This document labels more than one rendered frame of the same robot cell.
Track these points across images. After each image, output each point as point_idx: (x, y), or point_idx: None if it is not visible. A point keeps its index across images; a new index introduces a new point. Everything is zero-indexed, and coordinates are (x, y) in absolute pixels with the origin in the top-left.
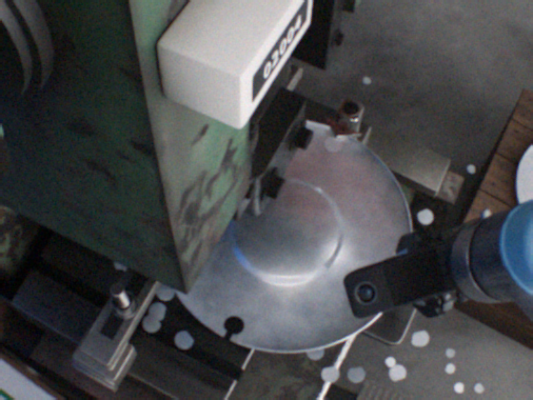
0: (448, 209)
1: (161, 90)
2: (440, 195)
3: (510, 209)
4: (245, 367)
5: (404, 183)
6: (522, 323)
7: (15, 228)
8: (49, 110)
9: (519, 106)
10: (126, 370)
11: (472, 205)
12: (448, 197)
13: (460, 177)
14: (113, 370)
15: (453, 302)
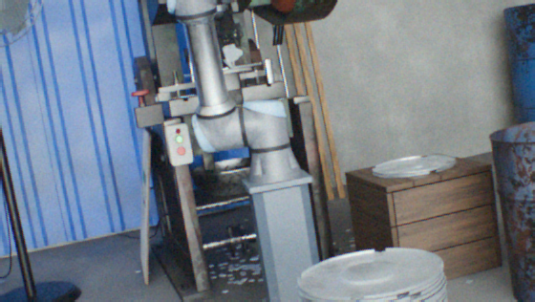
0: (299, 108)
1: None
2: (297, 103)
3: None
4: (188, 98)
5: (291, 105)
6: (376, 250)
7: (173, 82)
8: None
9: (425, 155)
10: (163, 98)
11: (358, 169)
12: (299, 103)
13: (310, 101)
14: (160, 93)
15: (218, 37)
